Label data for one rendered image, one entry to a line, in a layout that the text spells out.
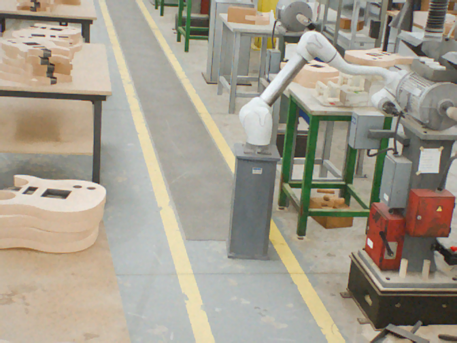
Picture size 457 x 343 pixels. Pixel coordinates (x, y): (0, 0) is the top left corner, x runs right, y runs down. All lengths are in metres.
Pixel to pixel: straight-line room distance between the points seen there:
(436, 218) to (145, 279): 1.73
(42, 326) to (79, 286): 0.29
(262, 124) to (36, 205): 2.27
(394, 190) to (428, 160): 0.24
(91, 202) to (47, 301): 0.51
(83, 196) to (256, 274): 2.14
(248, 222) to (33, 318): 2.72
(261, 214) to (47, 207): 2.35
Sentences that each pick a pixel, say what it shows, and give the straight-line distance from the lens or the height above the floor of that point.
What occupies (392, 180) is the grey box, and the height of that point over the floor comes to 0.82.
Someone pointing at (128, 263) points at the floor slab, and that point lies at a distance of 5.31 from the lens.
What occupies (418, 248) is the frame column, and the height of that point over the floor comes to 0.43.
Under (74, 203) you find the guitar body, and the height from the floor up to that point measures 1.08.
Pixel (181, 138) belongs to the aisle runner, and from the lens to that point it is 7.84.
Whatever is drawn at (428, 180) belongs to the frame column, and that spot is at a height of 0.84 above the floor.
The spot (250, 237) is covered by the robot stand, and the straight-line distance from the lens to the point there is 5.41.
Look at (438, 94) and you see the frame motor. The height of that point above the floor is 1.32.
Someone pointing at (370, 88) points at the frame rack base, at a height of 1.05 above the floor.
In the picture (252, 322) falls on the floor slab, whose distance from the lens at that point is 4.73.
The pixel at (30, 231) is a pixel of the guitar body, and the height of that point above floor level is 0.98.
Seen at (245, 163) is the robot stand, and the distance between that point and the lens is 5.23.
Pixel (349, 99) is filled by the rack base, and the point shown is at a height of 0.98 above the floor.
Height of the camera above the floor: 2.29
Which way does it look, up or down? 19 degrees down
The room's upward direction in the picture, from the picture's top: 5 degrees clockwise
